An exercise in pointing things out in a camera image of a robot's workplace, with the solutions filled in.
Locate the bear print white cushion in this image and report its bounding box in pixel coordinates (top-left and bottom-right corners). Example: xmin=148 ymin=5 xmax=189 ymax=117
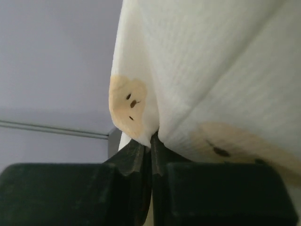
xmin=109 ymin=0 xmax=301 ymax=186

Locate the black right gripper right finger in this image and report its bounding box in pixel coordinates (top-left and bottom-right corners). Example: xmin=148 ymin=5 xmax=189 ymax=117
xmin=151 ymin=135 xmax=298 ymax=226

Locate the aluminium frame rail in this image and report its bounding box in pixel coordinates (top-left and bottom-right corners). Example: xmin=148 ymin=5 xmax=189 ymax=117
xmin=0 ymin=120 xmax=121 ymax=157

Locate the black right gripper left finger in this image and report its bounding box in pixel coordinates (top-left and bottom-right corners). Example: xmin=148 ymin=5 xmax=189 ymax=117
xmin=0 ymin=141 xmax=151 ymax=226

